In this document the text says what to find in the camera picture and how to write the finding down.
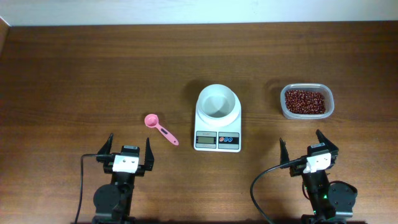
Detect black cable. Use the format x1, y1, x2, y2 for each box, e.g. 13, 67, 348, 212
73, 153, 103, 224
249, 157, 307, 224

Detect clear plastic bean container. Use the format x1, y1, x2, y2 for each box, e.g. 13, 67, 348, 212
280, 83, 335, 119

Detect white digital kitchen scale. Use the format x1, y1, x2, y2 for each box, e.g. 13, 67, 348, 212
193, 94, 242, 152

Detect white round bowl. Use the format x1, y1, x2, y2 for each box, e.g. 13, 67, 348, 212
197, 84, 237, 118

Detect pink measuring scoop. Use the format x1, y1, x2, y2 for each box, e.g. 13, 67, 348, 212
144, 114, 179, 146

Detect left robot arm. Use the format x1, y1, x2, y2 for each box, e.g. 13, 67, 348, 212
91, 134, 154, 223

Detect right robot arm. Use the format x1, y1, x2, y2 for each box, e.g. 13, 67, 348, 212
279, 130, 358, 224

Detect left black cable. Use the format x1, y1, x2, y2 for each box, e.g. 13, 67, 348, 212
73, 153, 103, 224

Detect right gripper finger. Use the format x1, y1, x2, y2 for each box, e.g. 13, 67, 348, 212
279, 138, 290, 169
316, 129, 338, 151

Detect red beans in container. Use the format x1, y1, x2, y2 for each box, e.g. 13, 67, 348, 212
284, 90, 326, 114

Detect right black cable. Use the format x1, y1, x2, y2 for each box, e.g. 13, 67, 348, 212
249, 157, 307, 224

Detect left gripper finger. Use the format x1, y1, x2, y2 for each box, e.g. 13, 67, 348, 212
96, 133, 114, 162
144, 138, 154, 171

